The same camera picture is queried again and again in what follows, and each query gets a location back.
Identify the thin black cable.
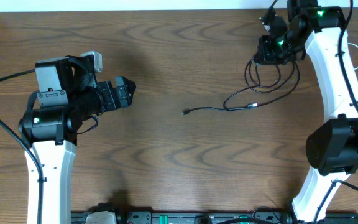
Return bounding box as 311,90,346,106
181,58,301,116

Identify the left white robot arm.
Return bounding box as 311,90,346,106
19,51,136,223

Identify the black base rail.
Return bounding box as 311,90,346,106
70,203,358,224

